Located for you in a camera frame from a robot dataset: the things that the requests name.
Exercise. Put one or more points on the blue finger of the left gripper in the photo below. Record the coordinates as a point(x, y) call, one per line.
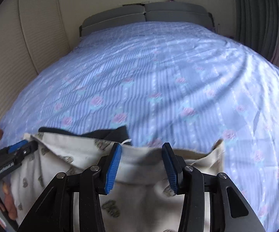
point(26, 150)
point(17, 146)

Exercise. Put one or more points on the blue floral bed sheet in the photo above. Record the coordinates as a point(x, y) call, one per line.
point(166, 82)

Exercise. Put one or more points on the teal window curtain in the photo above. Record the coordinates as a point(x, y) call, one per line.
point(257, 26)

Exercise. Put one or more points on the cream patterned polo shirt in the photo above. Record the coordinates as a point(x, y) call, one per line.
point(141, 198)

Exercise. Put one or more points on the person's left hand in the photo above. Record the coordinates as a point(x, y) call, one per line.
point(7, 201)

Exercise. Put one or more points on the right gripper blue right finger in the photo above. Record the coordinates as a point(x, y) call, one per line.
point(173, 168)

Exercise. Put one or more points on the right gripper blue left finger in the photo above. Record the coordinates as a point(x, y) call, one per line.
point(109, 168)

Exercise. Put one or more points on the grey padded headboard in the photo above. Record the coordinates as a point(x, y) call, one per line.
point(138, 13)

